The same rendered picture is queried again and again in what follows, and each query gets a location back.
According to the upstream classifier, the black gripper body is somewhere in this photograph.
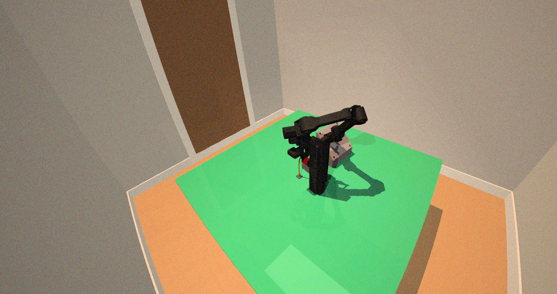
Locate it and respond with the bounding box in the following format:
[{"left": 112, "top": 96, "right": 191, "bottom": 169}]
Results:
[{"left": 287, "top": 136, "right": 316, "bottom": 159}]

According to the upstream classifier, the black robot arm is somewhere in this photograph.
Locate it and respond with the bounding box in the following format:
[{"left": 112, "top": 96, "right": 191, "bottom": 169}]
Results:
[{"left": 282, "top": 105, "right": 368, "bottom": 146}]

